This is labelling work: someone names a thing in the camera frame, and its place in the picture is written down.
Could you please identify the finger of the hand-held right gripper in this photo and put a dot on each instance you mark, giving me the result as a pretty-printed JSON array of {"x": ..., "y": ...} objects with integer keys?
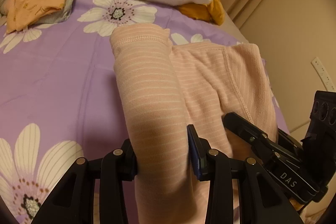
[
  {"x": 290, "y": 144},
  {"x": 244, "y": 129}
]

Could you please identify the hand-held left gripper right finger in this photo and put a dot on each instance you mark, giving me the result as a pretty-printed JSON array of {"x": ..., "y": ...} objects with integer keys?
[{"x": 194, "y": 153}]

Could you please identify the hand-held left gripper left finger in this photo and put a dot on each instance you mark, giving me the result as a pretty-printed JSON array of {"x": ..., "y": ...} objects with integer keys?
[{"x": 128, "y": 163}]

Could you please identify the pink striped pants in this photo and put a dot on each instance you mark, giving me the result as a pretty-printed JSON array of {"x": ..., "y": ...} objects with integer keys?
[{"x": 147, "y": 82}]

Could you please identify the white power strip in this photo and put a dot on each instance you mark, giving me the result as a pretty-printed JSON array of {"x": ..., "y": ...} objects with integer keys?
[{"x": 321, "y": 71}]

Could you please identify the purple floral bedsheet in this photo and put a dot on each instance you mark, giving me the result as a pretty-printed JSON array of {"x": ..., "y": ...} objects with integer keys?
[{"x": 65, "y": 69}]

